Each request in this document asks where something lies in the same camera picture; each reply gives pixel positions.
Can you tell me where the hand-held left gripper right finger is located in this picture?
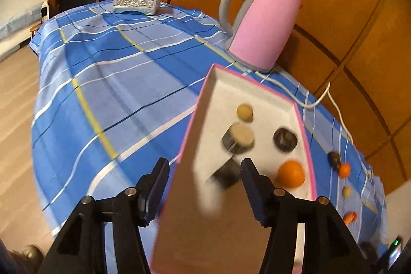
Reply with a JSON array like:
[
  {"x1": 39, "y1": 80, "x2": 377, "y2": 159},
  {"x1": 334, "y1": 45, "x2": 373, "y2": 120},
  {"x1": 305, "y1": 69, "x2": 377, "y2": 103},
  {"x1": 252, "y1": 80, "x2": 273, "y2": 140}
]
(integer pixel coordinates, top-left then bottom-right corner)
[{"x1": 240, "y1": 158, "x2": 375, "y2": 274}]

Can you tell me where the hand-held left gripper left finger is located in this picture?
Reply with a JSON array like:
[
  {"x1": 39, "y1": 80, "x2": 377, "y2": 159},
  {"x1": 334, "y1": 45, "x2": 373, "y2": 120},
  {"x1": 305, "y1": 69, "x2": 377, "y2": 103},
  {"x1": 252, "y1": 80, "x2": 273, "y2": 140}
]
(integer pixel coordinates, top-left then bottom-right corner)
[{"x1": 39, "y1": 157, "x2": 170, "y2": 274}]

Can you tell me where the short bark-covered log piece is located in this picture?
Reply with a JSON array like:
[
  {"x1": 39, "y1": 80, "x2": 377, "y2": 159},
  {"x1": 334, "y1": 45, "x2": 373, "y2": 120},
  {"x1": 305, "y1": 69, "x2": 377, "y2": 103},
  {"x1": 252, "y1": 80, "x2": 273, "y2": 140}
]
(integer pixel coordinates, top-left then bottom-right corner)
[
  {"x1": 198, "y1": 158, "x2": 244, "y2": 217},
  {"x1": 221, "y1": 121, "x2": 256, "y2": 154}
]

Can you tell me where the large orange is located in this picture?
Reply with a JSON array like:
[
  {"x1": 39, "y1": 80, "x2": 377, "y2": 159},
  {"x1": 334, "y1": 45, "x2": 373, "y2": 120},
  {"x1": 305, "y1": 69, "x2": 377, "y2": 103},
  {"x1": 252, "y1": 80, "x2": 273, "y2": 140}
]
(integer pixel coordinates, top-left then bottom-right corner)
[{"x1": 277, "y1": 160, "x2": 305, "y2": 188}]

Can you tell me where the dark round fruit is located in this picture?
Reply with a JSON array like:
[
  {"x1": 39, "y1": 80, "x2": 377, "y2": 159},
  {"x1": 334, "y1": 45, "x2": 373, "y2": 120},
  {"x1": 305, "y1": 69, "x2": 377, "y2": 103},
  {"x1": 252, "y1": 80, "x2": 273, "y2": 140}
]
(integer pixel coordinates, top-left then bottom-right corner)
[
  {"x1": 273, "y1": 128, "x2": 297, "y2": 153},
  {"x1": 328, "y1": 151, "x2": 342, "y2": 170}
]

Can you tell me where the pink-rimmed white tray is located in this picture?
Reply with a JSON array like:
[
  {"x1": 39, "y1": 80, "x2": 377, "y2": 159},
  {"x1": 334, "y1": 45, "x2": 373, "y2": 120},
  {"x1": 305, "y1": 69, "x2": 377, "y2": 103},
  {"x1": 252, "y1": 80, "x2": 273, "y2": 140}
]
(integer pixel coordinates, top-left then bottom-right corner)
[{"x1": 151, "y1": 64, "x2": 318, "y2": 274}]

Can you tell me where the blue plaid tablecloth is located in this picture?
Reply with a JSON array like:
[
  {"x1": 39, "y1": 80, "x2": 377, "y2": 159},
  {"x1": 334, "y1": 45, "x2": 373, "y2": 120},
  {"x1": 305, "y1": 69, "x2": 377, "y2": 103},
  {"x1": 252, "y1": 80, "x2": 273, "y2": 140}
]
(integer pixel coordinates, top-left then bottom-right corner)
[{"x1": 28, "y1": 0, "x2": 386, "y2": 274}]

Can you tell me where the grey kettle base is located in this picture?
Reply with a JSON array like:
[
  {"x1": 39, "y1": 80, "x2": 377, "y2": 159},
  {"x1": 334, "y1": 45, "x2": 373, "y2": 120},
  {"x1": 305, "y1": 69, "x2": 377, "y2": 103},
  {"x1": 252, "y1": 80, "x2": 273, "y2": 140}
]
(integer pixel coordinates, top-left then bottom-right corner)
[{"x1": 226, "y1": 43, "x2": 277, "y2": 74}]

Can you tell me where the brown shoe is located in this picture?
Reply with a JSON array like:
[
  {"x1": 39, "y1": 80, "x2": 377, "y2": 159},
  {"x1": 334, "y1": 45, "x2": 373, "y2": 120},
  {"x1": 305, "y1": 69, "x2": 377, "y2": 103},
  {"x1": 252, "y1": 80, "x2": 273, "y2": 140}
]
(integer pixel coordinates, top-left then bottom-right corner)
[{"x1": 8, "y1": 244, "x2": 44, "y2": 274}]

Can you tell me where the pink electric kettle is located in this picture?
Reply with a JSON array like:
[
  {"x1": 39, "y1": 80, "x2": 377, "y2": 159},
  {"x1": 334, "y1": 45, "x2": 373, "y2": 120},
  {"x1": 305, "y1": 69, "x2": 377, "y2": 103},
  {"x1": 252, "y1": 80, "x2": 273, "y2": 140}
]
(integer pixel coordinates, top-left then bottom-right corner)
[{"x1": 219, "y1": 0, "x2": 302, "y2": 69}]

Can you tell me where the silver embossed tissue box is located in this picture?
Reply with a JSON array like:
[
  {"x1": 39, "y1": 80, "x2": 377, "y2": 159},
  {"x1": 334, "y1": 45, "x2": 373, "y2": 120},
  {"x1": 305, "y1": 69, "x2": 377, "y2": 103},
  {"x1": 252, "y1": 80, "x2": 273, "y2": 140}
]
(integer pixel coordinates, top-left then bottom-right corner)
[{"x1": 113, "y1": 0, "x2": 163, "y2": 16}]

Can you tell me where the white power cord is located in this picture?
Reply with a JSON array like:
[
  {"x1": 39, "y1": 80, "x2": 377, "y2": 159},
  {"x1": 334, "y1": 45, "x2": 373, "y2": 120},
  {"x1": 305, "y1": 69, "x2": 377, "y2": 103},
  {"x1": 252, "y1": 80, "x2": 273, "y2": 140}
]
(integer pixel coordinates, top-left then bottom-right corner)
[{"x1": 247, "y1": 69, "x2": 375, "y2": 180}]

